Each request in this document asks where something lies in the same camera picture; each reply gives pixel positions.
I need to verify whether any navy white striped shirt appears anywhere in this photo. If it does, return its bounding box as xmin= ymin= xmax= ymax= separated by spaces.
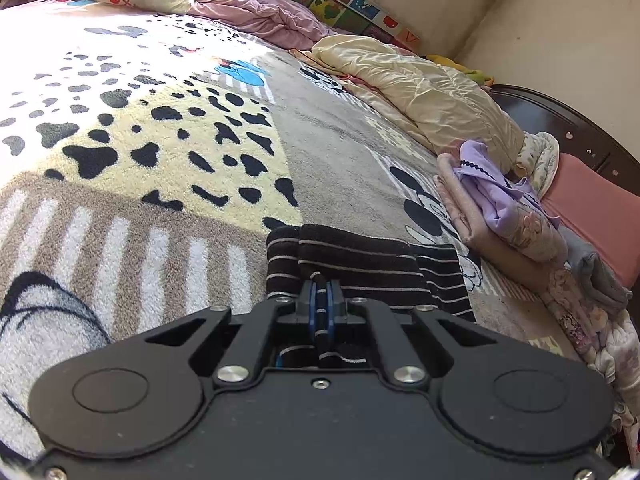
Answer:
xmin=266 ymin=224 xmax=475 ymax=368

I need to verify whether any purple floral folded garment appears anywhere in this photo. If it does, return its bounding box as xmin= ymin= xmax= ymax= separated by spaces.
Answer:
xmin=454 ymin=140 xmax=567 ymax=266

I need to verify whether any Mickey Mouse plush blanket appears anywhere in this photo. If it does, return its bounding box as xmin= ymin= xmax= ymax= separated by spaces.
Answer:
xmin=1 ymin=0 xmax=574 ymax=463

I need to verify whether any cream satin quilt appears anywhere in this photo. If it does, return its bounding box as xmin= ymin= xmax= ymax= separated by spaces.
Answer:
xmin=290 ymin=35 xmax=525 ymax=174

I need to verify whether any grey folded garment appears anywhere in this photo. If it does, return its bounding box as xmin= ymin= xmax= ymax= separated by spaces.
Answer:
xmin=559 ymin=224 xmax=632 ymax=316

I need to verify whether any white purple flower garment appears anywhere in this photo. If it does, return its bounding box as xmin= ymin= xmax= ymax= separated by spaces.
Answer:
xmin=541 ymin=264 xmax=639 ymax=429

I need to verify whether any pink mattress sheet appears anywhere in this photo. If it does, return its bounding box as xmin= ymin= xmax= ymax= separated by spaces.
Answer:
xmin=542 ymin=153 xmax=640 ymax=288

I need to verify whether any pink crumpled quilt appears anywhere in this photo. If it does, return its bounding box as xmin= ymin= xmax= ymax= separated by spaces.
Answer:
xmin=32 ymin=0 xmax=343 ymax=50

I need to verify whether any dark wooden bed frame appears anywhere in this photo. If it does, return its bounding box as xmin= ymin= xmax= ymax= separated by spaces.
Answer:
xmin=490 ymin=84 xmax=640 ymax=195

